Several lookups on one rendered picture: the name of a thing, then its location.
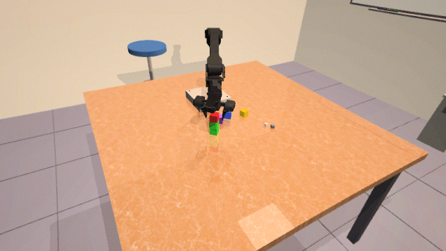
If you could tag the blue block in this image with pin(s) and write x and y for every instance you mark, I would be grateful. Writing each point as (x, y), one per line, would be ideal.
(227, 115)

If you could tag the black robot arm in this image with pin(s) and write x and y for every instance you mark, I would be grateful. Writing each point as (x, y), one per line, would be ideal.
(214, 68)

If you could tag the red block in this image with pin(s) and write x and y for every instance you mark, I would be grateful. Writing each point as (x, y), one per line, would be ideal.
(214, 118)

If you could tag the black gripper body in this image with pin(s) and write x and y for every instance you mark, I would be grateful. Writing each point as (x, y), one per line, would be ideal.
(229, 105)

